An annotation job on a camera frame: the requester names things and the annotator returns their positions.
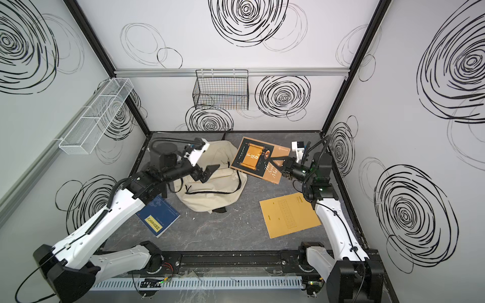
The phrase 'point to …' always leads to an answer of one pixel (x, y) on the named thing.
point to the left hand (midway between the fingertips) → (210, 156)
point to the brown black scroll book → (254, 157)
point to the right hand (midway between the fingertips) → (272, 165)
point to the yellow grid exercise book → (288, 214)
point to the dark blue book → (158, 216)
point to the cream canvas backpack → (221, 188)
